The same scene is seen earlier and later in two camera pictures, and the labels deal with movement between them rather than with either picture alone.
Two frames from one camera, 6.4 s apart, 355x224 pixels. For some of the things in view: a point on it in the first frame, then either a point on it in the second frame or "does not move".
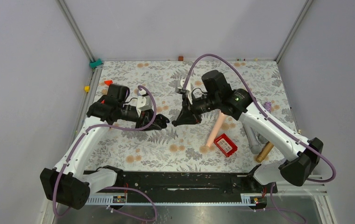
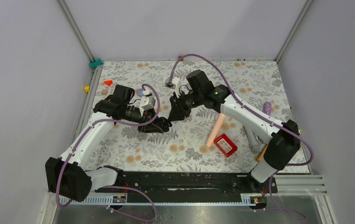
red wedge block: x=108 y=82 does not move
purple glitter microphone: x=267 y=105 does not move
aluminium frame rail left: x=94 y=79 does not move
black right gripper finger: x=186 y=116 to x=181 y=107
